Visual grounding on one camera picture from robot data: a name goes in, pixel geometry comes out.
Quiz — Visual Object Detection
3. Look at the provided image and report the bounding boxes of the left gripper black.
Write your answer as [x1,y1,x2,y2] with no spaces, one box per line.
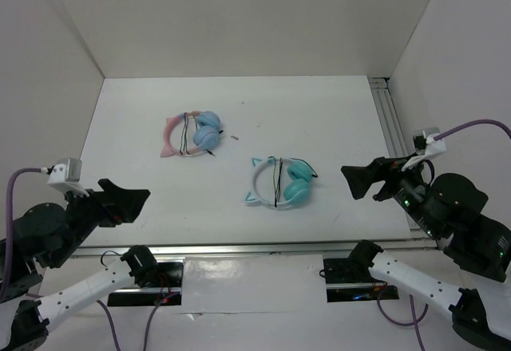
[50,176,152,266]

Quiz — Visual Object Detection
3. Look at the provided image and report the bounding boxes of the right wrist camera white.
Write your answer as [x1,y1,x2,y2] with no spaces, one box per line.
[402,128,446,172]

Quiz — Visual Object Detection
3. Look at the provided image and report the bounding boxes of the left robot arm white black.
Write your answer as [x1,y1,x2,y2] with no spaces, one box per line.
[1,179,158,350]

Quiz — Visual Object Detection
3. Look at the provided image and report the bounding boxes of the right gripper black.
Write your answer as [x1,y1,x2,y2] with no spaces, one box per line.
[337,148,441,236]

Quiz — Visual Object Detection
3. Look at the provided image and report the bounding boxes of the purple cable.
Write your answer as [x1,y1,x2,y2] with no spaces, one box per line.
[376,118,511,351]
[0,166,164,351]

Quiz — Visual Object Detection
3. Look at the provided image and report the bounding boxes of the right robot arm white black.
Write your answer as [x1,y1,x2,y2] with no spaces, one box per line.
[341,157,510,350]

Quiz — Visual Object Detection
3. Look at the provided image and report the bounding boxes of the aluminium side rail right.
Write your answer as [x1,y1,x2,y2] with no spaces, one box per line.
[368,76,425,232]

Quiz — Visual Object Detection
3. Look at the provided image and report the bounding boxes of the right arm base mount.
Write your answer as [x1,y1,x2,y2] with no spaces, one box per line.
[319,258,399,303]

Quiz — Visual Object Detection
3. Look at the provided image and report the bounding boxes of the aluminium table edge rail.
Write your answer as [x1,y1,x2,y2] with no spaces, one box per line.
[67,239,440,259]

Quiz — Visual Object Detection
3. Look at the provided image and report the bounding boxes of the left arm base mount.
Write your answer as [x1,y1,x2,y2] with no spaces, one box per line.
[106,259,184,307]

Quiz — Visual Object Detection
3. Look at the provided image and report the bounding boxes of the black cable of teal headphones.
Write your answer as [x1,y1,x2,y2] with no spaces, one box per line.
[271,156,319,208]

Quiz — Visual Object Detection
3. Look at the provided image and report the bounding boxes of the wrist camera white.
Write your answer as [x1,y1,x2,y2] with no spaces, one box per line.
[40,157,89,197]
[402,128,446,172]

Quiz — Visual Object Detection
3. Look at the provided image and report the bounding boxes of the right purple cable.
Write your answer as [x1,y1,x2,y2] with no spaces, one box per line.
[376,118,511,351]

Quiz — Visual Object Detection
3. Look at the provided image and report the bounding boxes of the black cable on pink headphones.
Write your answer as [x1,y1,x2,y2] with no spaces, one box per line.
[178,112,224,158]

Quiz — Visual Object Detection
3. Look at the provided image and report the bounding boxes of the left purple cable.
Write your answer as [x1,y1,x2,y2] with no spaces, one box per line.
[0,166,164,351]

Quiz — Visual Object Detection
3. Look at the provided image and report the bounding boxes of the teal white cat-ear headphones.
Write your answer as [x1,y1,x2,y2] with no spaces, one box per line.
[244,156,318,209]

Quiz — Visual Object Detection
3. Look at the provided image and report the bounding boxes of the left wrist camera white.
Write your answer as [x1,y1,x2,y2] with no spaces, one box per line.
[40,157,89,197]

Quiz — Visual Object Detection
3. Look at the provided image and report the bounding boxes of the pink blue cat-ear headphones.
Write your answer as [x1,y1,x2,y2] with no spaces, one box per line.
[160,111,223,158]

